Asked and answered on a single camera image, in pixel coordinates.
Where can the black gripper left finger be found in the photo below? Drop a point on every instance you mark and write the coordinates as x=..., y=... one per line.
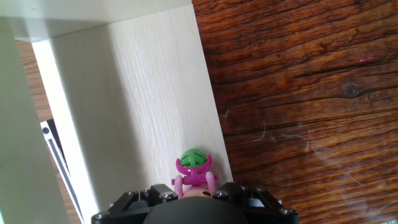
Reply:
x=127, y=203

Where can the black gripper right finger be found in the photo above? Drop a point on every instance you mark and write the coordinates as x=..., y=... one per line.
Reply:
x=264, y=203

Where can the pink toy figure green ball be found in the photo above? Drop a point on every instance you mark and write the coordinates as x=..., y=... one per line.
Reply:
x=192, y=158

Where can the cream wooden shelf box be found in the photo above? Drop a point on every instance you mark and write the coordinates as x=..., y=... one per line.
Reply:
x=140, y=93

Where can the white strip with black dot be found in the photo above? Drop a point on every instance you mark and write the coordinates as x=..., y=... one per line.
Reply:
x=46, y=130

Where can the wood grain mat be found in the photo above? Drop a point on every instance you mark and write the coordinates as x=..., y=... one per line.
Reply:
x=311, y=93

